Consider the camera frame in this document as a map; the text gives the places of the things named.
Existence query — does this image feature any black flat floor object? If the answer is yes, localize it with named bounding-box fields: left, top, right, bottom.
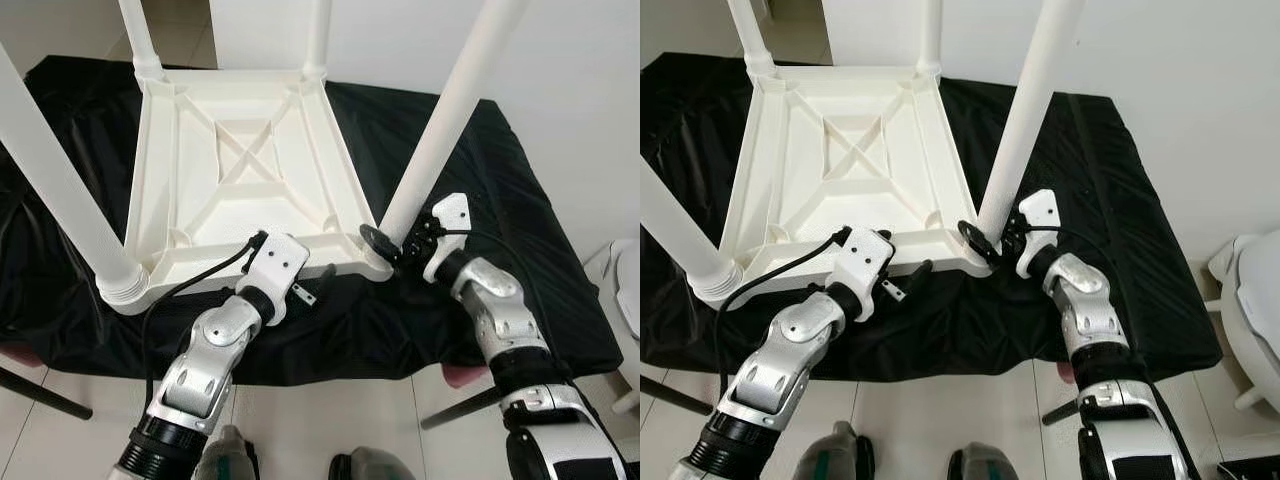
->
left=1215, top=455, right=1280, bottom=480

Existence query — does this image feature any white rounded plastic object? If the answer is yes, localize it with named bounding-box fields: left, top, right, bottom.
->
left=1205, top=232, right=1280, bottom=411
left=585, top=238, right=641, bottom=416

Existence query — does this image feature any grey robot foot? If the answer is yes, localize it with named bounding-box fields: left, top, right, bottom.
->
left=948, top=442, right=1031, bottom=480
left=195, top=425, right=259, bottom=480
left=330, top=447, right=416, bottom=480
left=790, top=422, right=876, bottom=480

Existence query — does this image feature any grey robot right foot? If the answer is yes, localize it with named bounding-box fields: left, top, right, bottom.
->
left=948, top=442, right=1031, bottom=480
left=330, top=447, right=416, bottom=480

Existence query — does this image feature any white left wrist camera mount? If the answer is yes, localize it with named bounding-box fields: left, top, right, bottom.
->
left=240, top=233, right=311, bottom=326
left=828, top=228, right=894, bottom=321

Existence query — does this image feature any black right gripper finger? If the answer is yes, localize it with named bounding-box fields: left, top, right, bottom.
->
left=358, top=224, right=404, bottom=264
left=957, top=220, right=1001, bottom=259

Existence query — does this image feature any grey robot left foot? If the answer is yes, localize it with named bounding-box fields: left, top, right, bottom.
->
left=195, top=425, right=259, bottom=480
left=790, top=422, right=876, bottom=480

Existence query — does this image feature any white plastic children table top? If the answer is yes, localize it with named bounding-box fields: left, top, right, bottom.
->
left=690, top=65, right=1001, bottom=306
left=98, top=68, right=396, bottom=316

